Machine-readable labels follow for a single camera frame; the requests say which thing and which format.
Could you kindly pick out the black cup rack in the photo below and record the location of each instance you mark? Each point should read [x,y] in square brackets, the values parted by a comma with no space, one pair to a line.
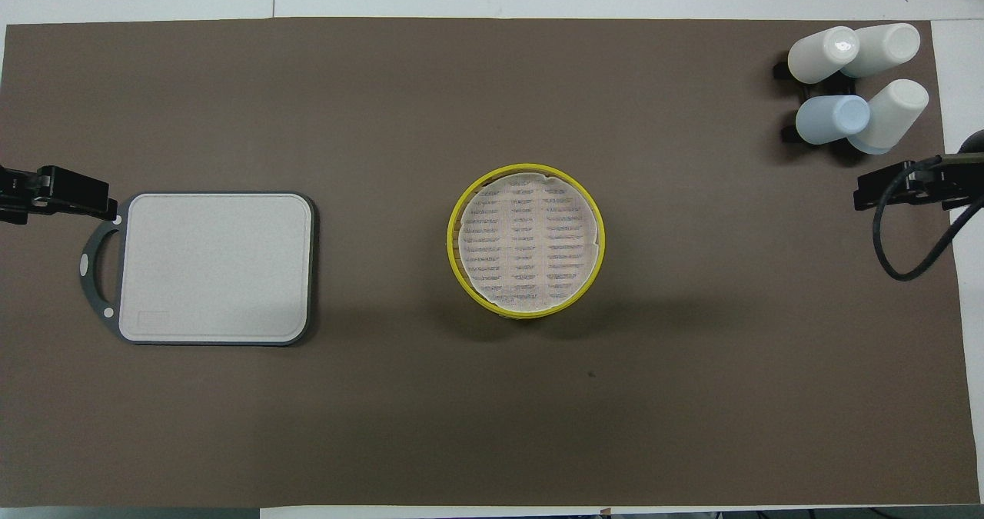
[842,86]

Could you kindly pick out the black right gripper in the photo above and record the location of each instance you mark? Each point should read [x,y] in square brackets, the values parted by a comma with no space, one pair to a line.
[965,184]

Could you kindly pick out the white plastic cup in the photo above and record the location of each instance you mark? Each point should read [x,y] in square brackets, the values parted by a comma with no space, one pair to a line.
[819,56]
[892,115]
[884,48]

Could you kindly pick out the brown table mat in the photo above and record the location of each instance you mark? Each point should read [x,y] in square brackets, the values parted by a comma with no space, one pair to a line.
[692,350]

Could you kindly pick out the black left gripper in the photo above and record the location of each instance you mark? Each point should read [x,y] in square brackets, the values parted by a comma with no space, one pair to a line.
[19,194]

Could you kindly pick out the light blue plastic cup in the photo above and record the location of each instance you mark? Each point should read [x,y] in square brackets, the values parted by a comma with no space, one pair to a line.
[830,119]

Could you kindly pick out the yellow bowl with paper liner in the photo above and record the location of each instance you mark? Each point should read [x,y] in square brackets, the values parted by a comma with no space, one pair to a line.
[530,234]

